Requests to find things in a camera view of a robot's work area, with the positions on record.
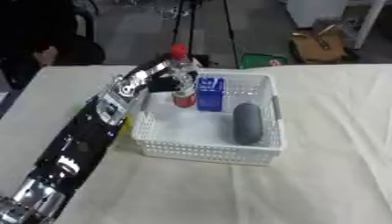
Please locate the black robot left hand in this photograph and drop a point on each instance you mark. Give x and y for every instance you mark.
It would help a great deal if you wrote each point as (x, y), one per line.
(164, 82)

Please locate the clear bottle with red cap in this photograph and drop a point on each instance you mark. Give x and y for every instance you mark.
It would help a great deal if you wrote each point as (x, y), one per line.
(182, 73)

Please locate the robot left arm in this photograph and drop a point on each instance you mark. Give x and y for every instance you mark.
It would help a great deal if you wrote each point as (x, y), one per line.
(81, 137)

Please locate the blue box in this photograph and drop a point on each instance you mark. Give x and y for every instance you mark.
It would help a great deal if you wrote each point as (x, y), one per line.
(210, 93)

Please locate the green box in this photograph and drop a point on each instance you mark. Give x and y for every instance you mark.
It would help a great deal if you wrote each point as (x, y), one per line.
(263, 60)

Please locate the yellow-green object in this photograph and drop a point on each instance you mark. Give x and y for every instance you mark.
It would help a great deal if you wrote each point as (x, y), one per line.
(126, 124)

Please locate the white plastic basket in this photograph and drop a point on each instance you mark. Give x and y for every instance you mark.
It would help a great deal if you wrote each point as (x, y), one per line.
(204, 128)

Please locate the black tripod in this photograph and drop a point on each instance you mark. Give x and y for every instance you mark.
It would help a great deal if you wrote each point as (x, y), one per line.
(191, 26)

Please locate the dark grey oval speaker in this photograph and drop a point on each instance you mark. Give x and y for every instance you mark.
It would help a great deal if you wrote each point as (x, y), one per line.
(247, 123)

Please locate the person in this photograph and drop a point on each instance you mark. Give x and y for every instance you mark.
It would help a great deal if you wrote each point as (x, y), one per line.
(35, 38)

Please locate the brown bag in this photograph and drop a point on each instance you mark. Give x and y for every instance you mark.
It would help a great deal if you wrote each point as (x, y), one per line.
(319, 45)

